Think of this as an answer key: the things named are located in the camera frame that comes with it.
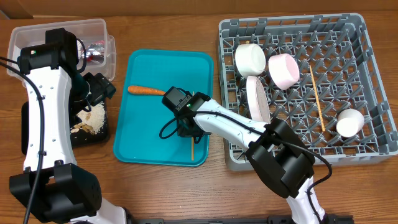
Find rice and peanut scraps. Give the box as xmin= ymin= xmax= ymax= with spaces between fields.
xmin=70 ymin=102 xmax=106 ymax=135

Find red silver foil wrapper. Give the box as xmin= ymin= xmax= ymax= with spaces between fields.
xmin=85 ymin=40 xmax=105 ymax=64

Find white plate with scraps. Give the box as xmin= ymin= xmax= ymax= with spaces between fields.
xmin=246 ymin=76 xmax=271 ymax=123

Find pale green bowl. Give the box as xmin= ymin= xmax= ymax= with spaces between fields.
xmin=235 ymin=44 xmax=266 ymax=78

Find pink white bowl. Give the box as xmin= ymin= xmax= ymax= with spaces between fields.
xmin=268 ymin=54 xmax=300 ymax=90

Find white paper cup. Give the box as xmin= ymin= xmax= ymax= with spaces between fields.
xmin=336 ymin=109 xmax=364 ymax=138

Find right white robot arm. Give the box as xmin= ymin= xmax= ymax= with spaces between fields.
xmin=162 ymin=86 xmax=325 ymax=223

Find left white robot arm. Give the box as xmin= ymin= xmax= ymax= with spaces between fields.
xmin=9 ymin=28 xmax=134 ymax=223

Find grey dishwasher rack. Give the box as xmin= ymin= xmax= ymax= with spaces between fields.
xmin=218 ymin=13 xmax=397 ymax=166

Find orange carrot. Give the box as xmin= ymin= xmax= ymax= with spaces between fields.
xmin=127 ymin=85 xmax=165 ymax=95

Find teal serving tray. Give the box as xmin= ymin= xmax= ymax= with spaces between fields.
xmin=113 ymin=49 xmax=214 ymax=167

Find black plastic tray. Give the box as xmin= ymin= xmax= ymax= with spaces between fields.
xmin=21 ymin=101 xmax=110 ymax=155

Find clear plastic bin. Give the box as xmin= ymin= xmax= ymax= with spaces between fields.
xmin=7 ymin=19 xmax=116 ymax=81

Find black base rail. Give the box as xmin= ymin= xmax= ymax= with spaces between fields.
xmin=134 ymin=215 xmax=354 ymax=224

